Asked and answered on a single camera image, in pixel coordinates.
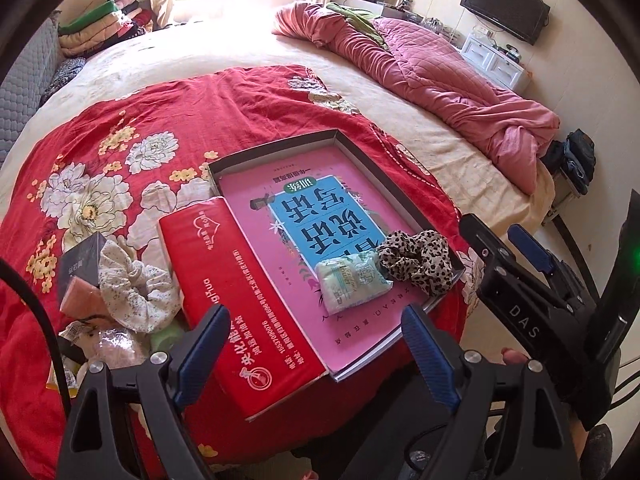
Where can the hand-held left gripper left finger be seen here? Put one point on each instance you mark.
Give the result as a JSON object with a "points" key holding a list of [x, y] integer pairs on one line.
{"points": [[200, 350]]}

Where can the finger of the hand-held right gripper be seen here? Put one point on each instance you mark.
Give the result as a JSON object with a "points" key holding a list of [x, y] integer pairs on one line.
{"points": [[530, 250], [482, 245]]}

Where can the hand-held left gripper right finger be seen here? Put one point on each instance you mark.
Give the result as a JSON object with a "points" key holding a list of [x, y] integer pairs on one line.
{"points": [[430, 355]]}

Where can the leopard print scrunchie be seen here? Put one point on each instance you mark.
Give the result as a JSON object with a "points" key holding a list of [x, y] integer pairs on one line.
{"points": [[430, 260]]}

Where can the white floral scrunchie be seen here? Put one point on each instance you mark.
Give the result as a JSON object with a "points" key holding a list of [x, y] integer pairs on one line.
{"points": [[145, 305]]}

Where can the cream plush toy with tag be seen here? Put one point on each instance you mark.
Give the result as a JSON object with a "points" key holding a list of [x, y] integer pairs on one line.
{"points": [[82, 347]]}

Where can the light green soft item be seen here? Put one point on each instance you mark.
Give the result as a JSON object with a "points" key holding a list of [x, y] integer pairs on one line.
{"points": [[167, 337]]}

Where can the pink soft pad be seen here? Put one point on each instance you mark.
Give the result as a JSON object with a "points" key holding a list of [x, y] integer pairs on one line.
{"points": [[80, 295]]}

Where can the clear plastic wrapped item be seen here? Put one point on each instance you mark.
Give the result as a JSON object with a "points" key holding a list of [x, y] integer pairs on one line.
{"points": [[120, 347]]}

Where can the blue jeans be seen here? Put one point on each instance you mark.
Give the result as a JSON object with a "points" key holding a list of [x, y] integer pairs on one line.
{"points": [[575, 160]]}

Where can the small white green tissue packet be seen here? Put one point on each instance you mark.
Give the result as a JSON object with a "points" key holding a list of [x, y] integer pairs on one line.
{"points": [[350, 282]]}

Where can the pink book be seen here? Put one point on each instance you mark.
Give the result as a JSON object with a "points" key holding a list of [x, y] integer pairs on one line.
{"points": [[260, 220]]}

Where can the small dark box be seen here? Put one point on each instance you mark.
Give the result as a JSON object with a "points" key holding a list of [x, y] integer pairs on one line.
{"points": [[80, 265]]}

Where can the yellow packet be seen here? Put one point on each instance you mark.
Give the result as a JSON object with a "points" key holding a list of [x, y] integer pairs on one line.
{"points": [[56, 380]]}

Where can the white drawer cabinet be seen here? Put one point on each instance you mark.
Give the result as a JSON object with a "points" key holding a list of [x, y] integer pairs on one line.
{"points": [[492, 62]]}

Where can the pink quilt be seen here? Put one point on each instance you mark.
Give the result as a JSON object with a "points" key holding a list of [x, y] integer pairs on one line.
{"points": [[425, 60]]}

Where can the bed with cream sheet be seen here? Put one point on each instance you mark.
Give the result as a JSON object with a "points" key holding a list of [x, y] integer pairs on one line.
{"points": [[350, 80]]}

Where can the black television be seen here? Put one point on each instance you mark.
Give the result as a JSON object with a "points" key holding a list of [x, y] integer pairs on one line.
{"points": [[505, 5]]}

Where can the red floral blanket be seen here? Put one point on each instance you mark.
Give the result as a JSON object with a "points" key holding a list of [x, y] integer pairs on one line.
{"points": [[150, 110]]}

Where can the green cloth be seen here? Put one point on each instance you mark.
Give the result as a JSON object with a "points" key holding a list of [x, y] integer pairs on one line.
{"points": [[360, 17]]}

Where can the dark patterned cushion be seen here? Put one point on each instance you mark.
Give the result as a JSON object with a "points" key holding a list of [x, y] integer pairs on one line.
{"points": [[65, 77]]}

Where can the grey quilted sofa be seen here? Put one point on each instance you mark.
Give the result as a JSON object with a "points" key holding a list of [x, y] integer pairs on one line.
{"points": [[25, 85]]}

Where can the stack of folded clothes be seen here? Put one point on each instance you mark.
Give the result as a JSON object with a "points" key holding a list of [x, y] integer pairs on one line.
{"points": [[100, 20]]}

